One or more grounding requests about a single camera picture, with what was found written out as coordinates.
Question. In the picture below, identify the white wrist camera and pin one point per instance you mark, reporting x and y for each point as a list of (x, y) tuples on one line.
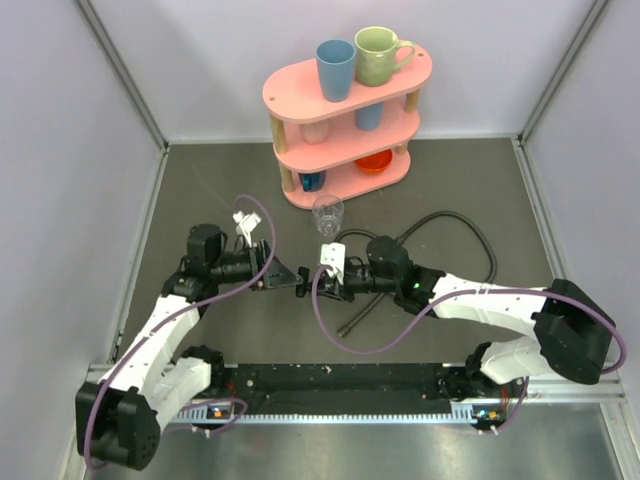
[(333, 258), (245, 224)]

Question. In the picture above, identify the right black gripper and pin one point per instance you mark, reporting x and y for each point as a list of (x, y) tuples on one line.
[(332, 287)]

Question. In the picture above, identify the orange bowl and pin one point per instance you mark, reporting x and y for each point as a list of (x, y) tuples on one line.
[(375, 163)]

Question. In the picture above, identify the dark blue mug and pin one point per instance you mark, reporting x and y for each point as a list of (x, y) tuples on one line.
[(312, 182)]

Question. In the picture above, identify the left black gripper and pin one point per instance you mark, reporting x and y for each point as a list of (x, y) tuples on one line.
[(278, 274)]

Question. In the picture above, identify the green ceramic mug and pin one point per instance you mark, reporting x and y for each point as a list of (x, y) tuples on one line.
[(379, 54)]

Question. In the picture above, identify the clear plastic cup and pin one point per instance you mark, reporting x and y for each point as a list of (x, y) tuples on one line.
[(328, 212)]

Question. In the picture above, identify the blue cup middle shelf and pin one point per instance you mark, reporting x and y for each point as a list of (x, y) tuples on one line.
[(368, 118)]

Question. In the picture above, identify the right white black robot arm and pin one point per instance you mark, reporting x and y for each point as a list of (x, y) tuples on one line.
[(559, 329)]

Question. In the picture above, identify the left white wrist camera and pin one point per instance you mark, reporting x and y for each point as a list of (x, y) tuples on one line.
[(245, 224)]

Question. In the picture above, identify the aluminium rail frame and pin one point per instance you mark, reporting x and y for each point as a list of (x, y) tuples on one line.
[(488, 408)]

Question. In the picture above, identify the pink cup middle shelf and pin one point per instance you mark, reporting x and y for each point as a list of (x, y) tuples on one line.
[(315, 133)]

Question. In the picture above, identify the pink three-tier shelf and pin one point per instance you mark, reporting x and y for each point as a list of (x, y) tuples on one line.
[(292, 96)]

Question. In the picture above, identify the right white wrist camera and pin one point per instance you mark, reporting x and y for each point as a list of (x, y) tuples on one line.
[(333, 258)]

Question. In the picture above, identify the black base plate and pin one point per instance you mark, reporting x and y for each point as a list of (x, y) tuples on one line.
[(344, 389)]

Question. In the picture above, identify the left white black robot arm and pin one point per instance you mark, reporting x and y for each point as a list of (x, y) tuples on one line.
[(120, 418)]

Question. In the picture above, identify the black valve fitting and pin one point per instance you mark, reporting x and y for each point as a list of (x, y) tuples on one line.
[(305, 285)]

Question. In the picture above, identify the blue tumbler on top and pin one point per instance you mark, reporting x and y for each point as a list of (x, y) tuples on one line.
[(335, 60)]

